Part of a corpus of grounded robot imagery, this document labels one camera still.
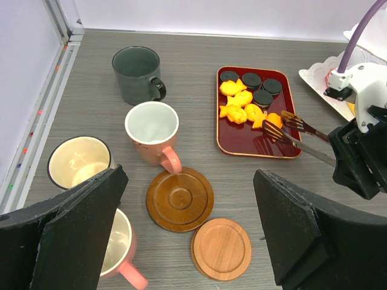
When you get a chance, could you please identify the light wooden coaster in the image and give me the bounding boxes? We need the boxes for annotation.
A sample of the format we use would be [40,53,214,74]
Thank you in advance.
[190,218,252,282]

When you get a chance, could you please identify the white three-tier stand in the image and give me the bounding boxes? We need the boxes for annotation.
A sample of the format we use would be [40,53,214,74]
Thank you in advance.
[299,21,386,121]

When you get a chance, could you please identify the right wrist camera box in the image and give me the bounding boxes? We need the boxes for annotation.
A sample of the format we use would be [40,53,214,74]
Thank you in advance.
[325,63,386,134]

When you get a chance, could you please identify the red dessert tray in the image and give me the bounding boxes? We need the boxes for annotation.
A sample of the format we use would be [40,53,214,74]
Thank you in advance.
[216,66,301,159]

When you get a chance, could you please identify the black round cookies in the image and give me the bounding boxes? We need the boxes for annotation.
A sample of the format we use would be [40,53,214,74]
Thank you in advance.
[219,70,282,109]

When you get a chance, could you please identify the dark brown wooden saucer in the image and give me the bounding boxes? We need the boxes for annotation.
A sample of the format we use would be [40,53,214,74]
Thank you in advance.
[146,167,215,233]

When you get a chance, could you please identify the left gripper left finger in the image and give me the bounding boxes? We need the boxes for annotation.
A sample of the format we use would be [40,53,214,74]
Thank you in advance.
[1,165,128,289]

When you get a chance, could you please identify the beige mug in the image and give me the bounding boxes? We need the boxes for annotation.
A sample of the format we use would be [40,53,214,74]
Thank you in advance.
[47,136,117,190]

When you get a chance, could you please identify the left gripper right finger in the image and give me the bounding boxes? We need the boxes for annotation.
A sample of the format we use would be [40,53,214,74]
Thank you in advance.
[253,169,386,289]

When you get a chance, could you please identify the pink mug white inside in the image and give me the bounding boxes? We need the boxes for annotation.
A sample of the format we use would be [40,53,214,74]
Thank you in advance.
[124,101,182,174]

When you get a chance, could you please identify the orange fish cookies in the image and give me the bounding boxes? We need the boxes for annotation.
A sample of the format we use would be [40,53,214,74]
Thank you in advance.
[218,79,283,131]

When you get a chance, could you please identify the metal serving tongs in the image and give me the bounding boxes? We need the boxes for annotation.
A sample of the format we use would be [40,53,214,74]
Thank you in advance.
[262,111,336,167]

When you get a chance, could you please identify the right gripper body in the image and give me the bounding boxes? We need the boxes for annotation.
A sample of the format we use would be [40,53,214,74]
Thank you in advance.
[328,105,386,199]

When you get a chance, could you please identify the dark green mug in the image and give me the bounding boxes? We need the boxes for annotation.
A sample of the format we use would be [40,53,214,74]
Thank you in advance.
[112,46,167,106]

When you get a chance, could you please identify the pink mug near arm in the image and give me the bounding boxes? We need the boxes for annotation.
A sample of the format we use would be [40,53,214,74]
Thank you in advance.
[100,208,148,289]

